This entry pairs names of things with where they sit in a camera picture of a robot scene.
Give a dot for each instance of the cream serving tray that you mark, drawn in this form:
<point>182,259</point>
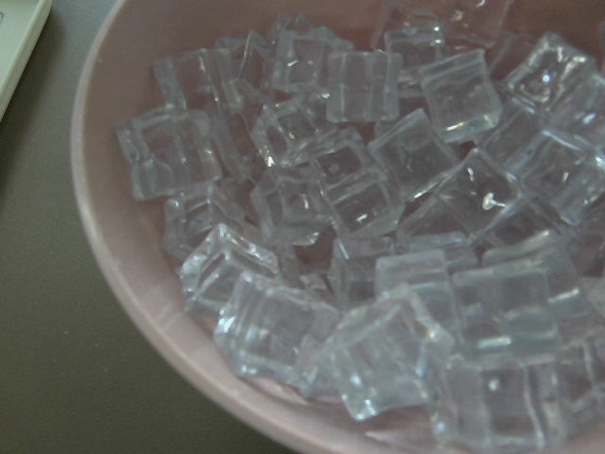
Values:
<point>22,22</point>

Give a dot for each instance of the clear plastic ice cubes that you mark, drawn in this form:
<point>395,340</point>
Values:
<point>416,224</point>

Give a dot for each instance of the pink bowl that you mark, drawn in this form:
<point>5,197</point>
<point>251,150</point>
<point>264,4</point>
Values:
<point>117,84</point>

